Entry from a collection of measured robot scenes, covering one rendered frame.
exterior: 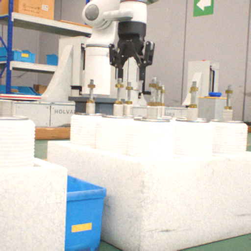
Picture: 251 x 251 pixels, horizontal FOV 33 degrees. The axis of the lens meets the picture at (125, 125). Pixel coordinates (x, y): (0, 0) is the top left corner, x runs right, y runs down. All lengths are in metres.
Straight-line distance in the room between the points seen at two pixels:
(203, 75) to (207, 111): 3.56
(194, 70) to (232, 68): 2.07
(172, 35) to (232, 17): 1.20
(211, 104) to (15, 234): 0.77
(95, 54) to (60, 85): 1.96
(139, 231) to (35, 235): 0.21
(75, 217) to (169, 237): 0.19
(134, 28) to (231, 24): 5.96
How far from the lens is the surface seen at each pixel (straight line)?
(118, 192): 0.83
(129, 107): 1.11
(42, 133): 3.03
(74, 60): 3.47
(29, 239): 0.67
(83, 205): 0.79
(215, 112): 1.24
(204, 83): 4.80
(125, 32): 1.10
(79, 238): 0.81
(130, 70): 3.78
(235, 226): 0.98
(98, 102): 1.41
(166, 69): 7.66
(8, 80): 5.99
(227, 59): 6.97
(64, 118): 3.23
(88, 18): 1.47
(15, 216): 0.65
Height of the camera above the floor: 0.28
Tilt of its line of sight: 3 degrees down
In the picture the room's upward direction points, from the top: 3 degrees clockwise
